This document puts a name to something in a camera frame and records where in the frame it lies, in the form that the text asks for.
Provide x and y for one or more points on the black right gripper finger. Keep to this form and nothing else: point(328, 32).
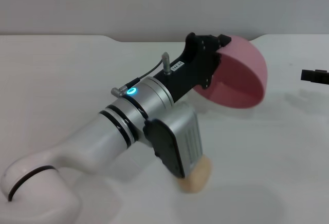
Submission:
point(316, 76)

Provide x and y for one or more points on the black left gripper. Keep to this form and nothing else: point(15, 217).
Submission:
point(190, 70)

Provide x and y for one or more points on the pink plastic bowl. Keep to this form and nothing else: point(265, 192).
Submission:
point(239, 80)

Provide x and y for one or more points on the beige egg yolk pastry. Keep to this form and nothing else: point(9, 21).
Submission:
point(198, 180)

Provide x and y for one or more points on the white and silver left robot arm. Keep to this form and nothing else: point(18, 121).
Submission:
point(97, 136)

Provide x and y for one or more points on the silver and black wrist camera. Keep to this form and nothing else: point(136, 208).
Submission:
point(187, 136)

